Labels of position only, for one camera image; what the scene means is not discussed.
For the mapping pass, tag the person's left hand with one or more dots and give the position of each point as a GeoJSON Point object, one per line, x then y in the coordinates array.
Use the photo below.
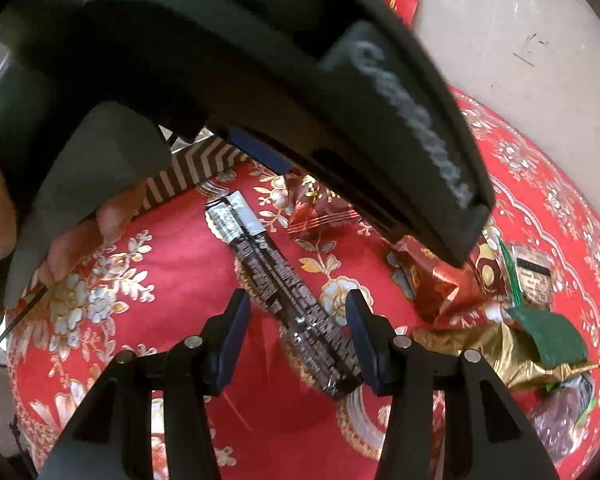
{"type": "Point", "coordinates": [110, 222]}

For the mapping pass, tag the green-edged dark snack packet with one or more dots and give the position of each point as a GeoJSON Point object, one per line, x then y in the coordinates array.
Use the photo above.
{"type": "Point", "coordinates": [562, 420]}

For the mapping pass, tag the dark green snack packet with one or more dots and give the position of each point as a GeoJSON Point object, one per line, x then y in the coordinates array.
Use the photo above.
{"type": "Point", "coordinates": [550, 335]}

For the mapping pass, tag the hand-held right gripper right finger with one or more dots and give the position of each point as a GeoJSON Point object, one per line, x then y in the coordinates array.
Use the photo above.
{"type": "Point", "coordinates": [365, 347]}

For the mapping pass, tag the red wall poster gold symbol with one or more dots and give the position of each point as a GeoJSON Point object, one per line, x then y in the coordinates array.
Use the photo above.
{"type": "Point", "coordinates": [397, 2]}

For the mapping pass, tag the red gold snack packet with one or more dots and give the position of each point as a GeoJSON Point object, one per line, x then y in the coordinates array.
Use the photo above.
{"type": "Point", "coordinates": [430, 280]}

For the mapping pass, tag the long dark brown snack packet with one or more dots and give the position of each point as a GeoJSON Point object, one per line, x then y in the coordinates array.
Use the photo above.
{"type": "Point", "coordinates": [280, 280]}

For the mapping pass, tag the red floral tablecloth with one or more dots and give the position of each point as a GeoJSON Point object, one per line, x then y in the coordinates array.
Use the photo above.
{"type": "Point", "coordinates": [180, 270]}

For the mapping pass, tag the red gold candy wrapper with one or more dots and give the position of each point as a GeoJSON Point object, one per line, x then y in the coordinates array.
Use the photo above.
{"type": "Point", "coordinates": [320, 210]}

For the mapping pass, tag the gold foil snack packet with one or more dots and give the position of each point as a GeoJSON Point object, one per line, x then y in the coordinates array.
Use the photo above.
{"type": "Point", "coordinates": [490, 355]}

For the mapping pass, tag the dark red chocolate packet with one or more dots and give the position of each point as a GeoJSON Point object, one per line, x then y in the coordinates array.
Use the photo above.
{"type": "Point", "coordinates": [490, 275]}

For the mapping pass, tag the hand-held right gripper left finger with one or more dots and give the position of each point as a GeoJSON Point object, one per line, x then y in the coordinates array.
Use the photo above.
{"type": "Point", "coordinates": [232, 342]}

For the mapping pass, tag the beige label snack packet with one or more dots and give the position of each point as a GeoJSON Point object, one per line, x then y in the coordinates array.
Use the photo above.
{"type": "Point", "coordinates": [532, 280]}

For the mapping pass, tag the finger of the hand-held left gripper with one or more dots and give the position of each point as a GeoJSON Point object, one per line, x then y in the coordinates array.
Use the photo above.
{"type": "Point", "coordinates": [257, 152]}

